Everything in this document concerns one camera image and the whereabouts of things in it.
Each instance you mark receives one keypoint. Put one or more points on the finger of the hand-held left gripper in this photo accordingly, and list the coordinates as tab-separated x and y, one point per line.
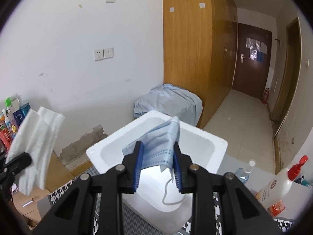
20	161

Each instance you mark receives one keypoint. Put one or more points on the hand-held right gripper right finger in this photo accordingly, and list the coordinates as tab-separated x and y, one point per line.
176	169

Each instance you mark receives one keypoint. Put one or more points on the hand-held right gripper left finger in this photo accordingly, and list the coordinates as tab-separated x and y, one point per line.
138	166

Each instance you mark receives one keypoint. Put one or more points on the blue face mask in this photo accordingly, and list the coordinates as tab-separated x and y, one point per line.
156	146

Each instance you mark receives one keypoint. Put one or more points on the white tissue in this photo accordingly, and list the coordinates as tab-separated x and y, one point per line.
31	137

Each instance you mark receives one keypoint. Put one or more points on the white foam box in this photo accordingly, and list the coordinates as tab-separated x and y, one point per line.
195	139

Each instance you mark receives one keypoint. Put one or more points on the row of colourful boxes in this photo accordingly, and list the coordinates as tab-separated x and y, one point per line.
12	124

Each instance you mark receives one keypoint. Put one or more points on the blue spray bottle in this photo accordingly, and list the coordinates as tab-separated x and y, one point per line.
243	173

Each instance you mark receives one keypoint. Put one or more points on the light blue sheet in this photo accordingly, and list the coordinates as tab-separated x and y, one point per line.
168	100

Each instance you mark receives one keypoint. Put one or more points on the white red pump bottle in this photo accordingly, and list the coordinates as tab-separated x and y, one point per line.
276	188

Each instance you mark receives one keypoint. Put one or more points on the red snack packet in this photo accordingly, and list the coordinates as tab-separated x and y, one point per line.
276	209

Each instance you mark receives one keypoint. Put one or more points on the red fire extinguisher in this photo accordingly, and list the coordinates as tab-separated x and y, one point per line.
265	96

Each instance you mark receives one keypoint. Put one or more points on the dark brown door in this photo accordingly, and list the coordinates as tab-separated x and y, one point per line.
249	78

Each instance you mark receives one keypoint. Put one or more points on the houndstooth tablecloth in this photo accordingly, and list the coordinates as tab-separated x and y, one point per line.
286	225

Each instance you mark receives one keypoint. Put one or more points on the wooden wardrobe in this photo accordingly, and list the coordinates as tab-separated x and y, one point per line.
190	41

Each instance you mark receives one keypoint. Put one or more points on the teal patterned packet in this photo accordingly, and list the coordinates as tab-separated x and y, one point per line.
304	181

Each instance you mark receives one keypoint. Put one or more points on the paper notices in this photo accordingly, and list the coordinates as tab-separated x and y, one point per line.
255	49

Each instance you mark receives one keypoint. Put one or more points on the white wall switch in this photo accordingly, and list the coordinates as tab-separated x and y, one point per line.
108	53

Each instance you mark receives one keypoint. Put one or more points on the white wall socket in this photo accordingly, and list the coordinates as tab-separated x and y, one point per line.
98	55

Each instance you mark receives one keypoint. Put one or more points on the wooden door frame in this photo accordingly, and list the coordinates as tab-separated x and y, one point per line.
292	66

